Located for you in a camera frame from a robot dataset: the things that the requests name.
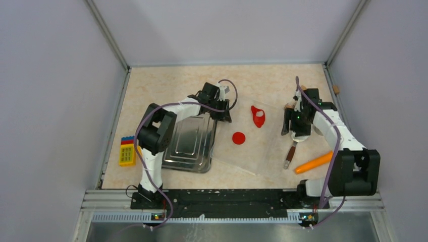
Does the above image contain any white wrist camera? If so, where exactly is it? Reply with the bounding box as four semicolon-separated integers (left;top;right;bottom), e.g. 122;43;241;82
217;83;230;101
293;90;302;112

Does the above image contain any aluminium frame rail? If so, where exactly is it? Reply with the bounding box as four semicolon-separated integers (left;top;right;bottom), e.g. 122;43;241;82
73;188;396;241

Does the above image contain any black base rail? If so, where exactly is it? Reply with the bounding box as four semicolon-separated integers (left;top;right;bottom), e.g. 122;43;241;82
130;189;319;219

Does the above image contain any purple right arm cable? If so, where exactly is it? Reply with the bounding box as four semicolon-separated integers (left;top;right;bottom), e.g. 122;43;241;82
295;76;347;228

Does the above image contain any orange carrot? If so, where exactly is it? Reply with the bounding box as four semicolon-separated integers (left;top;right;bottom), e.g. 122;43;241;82
294;152;333;174

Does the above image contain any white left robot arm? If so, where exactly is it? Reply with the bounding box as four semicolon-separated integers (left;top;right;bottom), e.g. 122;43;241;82
133;80;237;208

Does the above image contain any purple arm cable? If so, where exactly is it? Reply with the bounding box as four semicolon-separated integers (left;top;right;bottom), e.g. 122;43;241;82
295;76;347;228
133;79;239;229

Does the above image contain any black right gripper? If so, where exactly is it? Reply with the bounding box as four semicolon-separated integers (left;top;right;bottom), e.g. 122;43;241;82
282;107;311;138

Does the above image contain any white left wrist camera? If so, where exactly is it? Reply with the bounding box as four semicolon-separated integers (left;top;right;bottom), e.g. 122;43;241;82
217;83;230;101

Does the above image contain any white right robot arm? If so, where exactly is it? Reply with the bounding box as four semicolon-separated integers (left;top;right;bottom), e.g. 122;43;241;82
281;88;381;208

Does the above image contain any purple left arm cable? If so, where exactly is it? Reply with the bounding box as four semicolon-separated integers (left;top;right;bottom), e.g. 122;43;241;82
133;79;239;229

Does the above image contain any red dough piece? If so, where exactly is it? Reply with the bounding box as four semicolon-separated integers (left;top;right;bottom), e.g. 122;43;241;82
251;105;265;128

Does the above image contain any steel rectangular tray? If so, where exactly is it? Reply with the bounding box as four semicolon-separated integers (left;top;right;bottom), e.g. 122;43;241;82
162;113;217;173

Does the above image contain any round red dough wrapper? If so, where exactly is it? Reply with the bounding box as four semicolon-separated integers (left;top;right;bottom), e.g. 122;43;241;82
232;132;246;145

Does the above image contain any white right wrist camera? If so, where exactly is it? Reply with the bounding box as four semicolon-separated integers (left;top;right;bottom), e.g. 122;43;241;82
293;90;302;112

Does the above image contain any colourful toy block stack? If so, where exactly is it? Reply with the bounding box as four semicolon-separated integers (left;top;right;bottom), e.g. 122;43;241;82
119;136;137;167

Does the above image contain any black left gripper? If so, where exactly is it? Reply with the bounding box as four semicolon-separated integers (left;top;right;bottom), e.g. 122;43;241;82
207;98;231;123

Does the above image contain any metal spatula wooden handle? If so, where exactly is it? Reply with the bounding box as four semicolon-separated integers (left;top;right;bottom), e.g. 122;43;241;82
284;132;309;169

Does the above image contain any small wooden block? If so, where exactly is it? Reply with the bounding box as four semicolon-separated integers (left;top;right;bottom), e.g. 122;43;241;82
332;85;340;95

